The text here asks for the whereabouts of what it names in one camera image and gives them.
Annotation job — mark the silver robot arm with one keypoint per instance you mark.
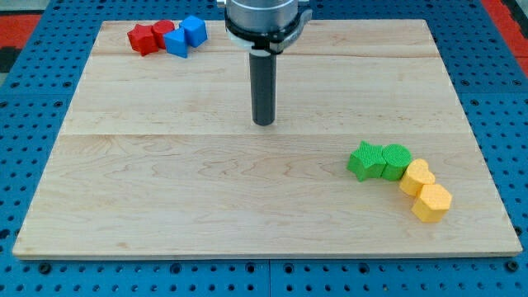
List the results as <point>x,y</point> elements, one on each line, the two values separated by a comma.
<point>265,27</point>

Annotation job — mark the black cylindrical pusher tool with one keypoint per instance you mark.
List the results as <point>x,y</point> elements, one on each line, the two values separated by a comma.
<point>263,88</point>

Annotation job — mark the green star block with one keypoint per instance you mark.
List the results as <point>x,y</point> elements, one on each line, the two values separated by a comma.
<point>367,161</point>

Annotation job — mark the light wooden board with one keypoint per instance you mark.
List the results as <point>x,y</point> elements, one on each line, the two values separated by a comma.
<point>158,158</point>

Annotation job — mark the green cylinder block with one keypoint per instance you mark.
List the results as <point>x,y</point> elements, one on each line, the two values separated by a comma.
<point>397,158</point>

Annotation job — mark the blue cube block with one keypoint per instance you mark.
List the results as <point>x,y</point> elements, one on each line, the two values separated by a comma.
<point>195,31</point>

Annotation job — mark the blue triangle block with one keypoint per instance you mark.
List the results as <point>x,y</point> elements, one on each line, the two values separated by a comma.
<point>175,43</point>

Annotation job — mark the yellow heart block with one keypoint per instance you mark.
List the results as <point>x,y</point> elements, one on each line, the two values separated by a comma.
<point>416,176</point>

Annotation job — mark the red cylinder block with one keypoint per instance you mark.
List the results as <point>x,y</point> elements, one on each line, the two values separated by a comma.
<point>159,29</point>

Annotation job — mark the red star block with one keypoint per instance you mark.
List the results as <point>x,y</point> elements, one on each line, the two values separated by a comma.
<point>142,39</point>

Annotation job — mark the yellow hexagon block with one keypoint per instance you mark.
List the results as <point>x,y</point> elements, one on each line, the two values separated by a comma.
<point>432,203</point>

